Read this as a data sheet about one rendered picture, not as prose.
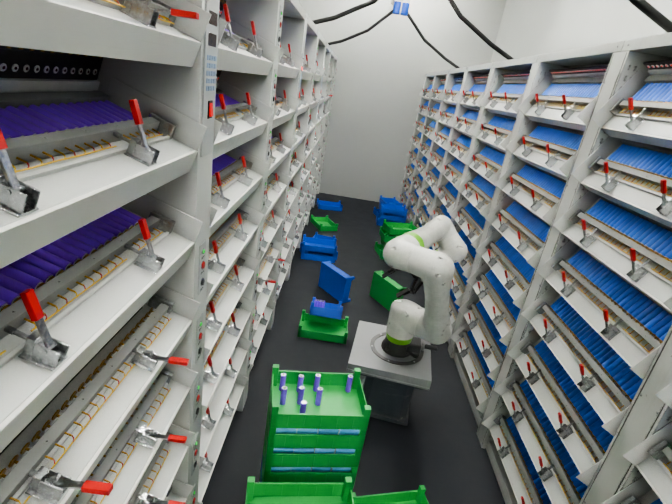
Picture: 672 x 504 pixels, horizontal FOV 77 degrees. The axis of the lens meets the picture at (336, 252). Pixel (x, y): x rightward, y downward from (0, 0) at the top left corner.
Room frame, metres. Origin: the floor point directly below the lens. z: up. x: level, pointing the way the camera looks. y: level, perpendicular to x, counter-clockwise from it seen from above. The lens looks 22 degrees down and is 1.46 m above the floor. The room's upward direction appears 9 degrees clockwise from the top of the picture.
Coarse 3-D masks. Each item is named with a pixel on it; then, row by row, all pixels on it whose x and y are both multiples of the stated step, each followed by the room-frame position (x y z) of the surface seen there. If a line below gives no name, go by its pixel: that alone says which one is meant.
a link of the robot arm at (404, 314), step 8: (392, 304) 1.73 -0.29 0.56; (400, 304) 1.71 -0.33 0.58; (408, 304) 1.72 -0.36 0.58; (416, 304) 1.74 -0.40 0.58; (392, 312) 1.70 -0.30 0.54; (400, 312) 1.67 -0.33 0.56; (408, 312) 1.67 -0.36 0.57; (416, 312) 1.67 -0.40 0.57; (392, 320) 1.69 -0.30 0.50; (400, 320) 1.67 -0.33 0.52; (408, 320) 1.65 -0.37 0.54; (416, 320) 1.64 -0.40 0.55; (392, 328) 1.69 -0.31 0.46; (400, 328) 1.67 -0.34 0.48; (408, 328) 1.65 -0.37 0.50; (392, 336) 1.68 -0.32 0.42; (400, 336) 1.67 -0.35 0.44; (408, 336) 1.68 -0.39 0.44; (400, 344) 1.68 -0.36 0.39
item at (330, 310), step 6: (312, 306) 2.31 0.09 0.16; (324, 306) 2.57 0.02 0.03; (330, 306) 2.58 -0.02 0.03; (336, 306) 2.58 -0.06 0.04; (342, 306) 2.34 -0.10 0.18; (312, 312) 2.29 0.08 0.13; (318, 312) 2.30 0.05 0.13; (324, 312) 2.30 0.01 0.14; (330, 312) 2.30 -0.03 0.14; (336, 312) 2.30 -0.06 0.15; (336, 318) 2.29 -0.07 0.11
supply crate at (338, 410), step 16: (272, 384) 1.10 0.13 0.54; (288, 384) 1.17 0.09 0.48; (304, 384) 1.19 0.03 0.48; (320, 384) 1.20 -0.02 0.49; (336, 384) 1.21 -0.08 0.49; (352, 384) 1.21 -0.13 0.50; (272, 400) 1.03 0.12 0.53; (288, 400) 1.10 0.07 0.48; (336, 400) 1.13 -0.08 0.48; (352, 400) 1.15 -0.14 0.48; (272, 416) 0.97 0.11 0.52; (288, 416) 0.98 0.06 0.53; (304, 416) 0.99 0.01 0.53; (320, 416) 1.00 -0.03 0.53; (336, 416) 1.01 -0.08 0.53; (352, 416) 1.02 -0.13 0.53; (368, 416) 1.03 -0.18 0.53
